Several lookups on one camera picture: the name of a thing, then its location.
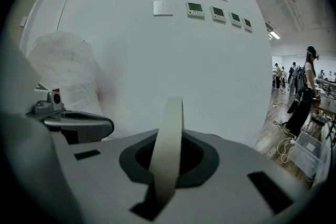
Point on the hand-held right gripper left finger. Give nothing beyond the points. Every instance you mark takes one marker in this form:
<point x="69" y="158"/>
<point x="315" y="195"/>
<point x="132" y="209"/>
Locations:
<point x="92" y="173"/>

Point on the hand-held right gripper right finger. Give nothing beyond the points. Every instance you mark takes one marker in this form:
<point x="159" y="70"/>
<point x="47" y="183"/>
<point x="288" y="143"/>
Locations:
<point x="231" y="196"/>

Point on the plastic-wrapped large water jug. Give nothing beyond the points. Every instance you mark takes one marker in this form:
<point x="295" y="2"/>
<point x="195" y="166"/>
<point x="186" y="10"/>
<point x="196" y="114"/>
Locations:
<point x="68" y="68"/>

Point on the white wall switch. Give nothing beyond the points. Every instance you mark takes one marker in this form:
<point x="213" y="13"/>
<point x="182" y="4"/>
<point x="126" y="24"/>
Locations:
<point x="163" y="8"/>

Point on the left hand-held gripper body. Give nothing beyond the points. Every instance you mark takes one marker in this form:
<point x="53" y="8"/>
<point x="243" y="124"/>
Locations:
<point x="53" y="101"/>

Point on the white wall thermostat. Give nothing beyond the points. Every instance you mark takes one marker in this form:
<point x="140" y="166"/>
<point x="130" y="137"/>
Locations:
<point x="247" y="24"/>
<point x="235" y="19"/>
<point x="218" y="14"/>
<point x="195" y="10"/>

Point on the ceiling light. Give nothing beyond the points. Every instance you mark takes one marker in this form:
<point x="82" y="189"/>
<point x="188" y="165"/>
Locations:
<point x="273" y="35"/>

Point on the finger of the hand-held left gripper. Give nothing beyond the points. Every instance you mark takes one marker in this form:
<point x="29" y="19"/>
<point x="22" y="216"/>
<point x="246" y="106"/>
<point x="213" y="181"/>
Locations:
<point x="86" y="126"/>

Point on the clear plastic storage box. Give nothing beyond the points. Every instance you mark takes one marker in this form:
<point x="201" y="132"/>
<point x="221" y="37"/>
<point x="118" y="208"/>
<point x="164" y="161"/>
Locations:
<point x="308" y="154"/>

